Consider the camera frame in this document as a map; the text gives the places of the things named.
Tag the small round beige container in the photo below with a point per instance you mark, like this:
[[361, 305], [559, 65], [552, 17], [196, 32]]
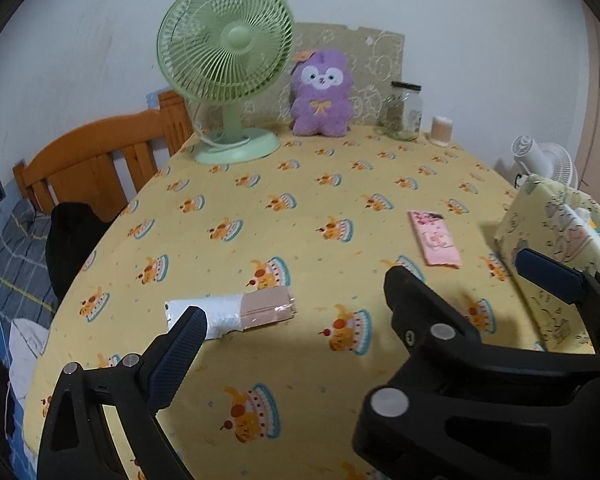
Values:
[[441, 131]]

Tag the green desk fan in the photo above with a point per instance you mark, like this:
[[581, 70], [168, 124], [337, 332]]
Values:
[[230, 40]]

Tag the white fan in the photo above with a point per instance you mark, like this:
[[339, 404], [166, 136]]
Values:
[[550, 162]]

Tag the white clothing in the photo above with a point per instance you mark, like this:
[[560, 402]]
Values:
[[27, 355]]

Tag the black cloth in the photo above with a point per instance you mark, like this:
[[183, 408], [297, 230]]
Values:
[[75, 250]]

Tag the beige patterned board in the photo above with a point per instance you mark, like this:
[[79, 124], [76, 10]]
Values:
[[375, 60]]

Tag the purple plush toy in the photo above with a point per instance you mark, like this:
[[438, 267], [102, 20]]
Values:
[[322, 105]]

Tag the white cloth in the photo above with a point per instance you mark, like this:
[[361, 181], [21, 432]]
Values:
[[587, 216]]

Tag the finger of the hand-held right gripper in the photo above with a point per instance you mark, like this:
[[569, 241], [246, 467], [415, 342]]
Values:
[[550, 275], [420, 310]]

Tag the glass jar with dark lid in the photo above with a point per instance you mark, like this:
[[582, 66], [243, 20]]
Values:
[[406, 115]]

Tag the printed fabric storage box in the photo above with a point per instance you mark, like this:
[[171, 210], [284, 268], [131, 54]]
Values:
[[540, 230]]

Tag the pink packet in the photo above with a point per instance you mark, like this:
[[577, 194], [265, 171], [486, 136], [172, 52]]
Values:
[[435, 240]]

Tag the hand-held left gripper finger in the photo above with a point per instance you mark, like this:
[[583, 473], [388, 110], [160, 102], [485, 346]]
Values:
[[175, 360]]

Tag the yellow cake print tablecloth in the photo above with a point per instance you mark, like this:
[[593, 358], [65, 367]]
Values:
[[300, 220]]

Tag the white bubble wrap parcel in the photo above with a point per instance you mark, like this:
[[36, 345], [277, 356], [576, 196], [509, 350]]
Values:
[[215, 312]]

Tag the wooden headboard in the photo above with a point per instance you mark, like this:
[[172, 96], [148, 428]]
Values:
[[95, 150]]

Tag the blue plaid bedding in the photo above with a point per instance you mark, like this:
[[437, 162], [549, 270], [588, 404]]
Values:
[[22, 265]]

